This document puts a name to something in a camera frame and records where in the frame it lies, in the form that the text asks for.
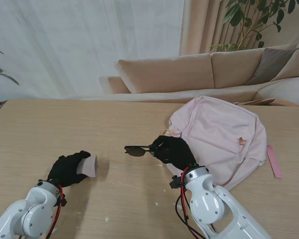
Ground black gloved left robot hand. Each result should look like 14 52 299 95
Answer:
47 150 92 188

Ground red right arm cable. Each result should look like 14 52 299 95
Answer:
180 167 207 239

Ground red left arm cable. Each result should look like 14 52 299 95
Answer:
46 184 65 239

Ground small green houseplant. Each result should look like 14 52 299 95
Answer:
0 45 20 109

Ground brown cardboard piece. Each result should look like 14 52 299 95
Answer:
234 98 276 107

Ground pale pink backpack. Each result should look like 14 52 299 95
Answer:
168 96 268 192

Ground beige pleated curtain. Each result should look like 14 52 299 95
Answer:
179 0 299 57

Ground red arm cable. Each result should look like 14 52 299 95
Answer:
180 167 207 239
46 184 65 239

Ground beige sofa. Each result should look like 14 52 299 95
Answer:
107 43 299 110

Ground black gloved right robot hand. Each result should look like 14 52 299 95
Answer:
149 135 197 171

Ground grey sofa cushion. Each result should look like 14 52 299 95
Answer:
248 47 299 85

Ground dark brown sunglasses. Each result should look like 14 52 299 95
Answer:
124 143 162 158

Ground yellow zipper pull cord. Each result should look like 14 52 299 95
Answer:
160 128 176 137

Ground white sofa cushion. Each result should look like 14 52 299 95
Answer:
256 77 299 110

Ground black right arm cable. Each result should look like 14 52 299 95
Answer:
174 194 207 239

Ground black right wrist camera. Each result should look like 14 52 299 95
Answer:
169 175 185 189

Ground white sheer curtain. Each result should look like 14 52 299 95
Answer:
0 0 185 99

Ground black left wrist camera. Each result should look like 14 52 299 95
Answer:
55 193 67 208

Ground pink flat strap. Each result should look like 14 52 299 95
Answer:
267 144 283 179

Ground beige soft glasses pouch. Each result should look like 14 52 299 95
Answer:
76 154 100 178

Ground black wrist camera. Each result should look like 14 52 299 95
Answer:
169 175 185 189
55 193 67 208

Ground tall green leafy plant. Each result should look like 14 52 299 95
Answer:
209 0 299 53

